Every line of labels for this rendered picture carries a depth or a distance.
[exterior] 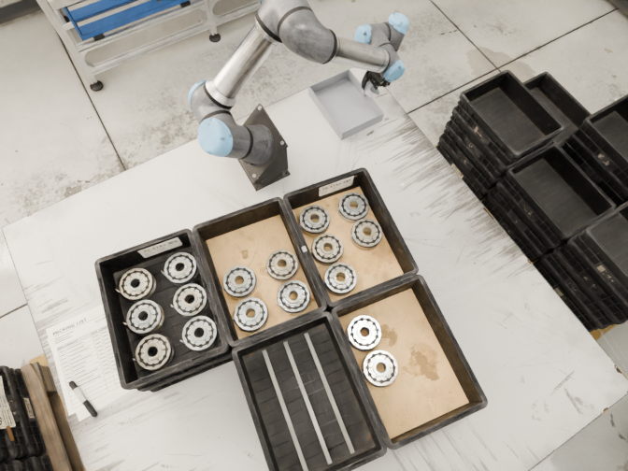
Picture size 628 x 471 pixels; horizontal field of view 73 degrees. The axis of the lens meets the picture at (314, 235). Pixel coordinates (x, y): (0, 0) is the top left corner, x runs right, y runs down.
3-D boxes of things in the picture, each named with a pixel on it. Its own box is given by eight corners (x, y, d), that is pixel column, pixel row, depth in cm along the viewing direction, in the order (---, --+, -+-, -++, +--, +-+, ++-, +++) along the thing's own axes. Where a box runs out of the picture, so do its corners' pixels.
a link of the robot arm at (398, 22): (384, 11, 147) (403, 9, 150) (374, 39, 156) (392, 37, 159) (395, 26, 144) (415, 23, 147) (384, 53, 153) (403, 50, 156)
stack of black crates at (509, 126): (432, 149, 237) (459, 92, 196) (474, 126, 244) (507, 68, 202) (478, 203, 225) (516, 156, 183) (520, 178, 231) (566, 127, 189)
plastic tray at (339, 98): (308, 94, 181) (308, 86, 176) (348, 77, 185) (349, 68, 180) (341, 140, 172) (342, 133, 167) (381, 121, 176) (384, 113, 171)
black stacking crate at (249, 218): (200, 240, 142) (191, 227, 132) (282, 211, 147) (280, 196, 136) (236, 353, 128) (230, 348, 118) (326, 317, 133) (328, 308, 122)
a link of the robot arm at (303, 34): (310, 35, 108) (415, 64, 142) (293, 5, 111) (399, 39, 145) (287, 69, 116) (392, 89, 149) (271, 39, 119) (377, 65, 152)
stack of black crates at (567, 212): (478, 203, 225) (506, 169, 193) (520, 178, 231) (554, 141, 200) (529, 264, 212) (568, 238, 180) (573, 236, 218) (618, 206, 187)
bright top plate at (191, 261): (161, 259, 135) (161, 258, 134) (192, 249, 136) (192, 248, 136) (168, 287, 131) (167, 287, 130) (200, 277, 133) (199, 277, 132)
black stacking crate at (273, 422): (236, 354, 128) (231, 349, 118) (326, 318, 133) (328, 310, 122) (282, 494, 114) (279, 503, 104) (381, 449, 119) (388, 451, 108)
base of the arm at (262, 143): (237, 146, 160) (217, 142, 152) (260, 116, 153) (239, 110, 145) (256, 175, 155) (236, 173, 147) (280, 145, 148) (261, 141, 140)
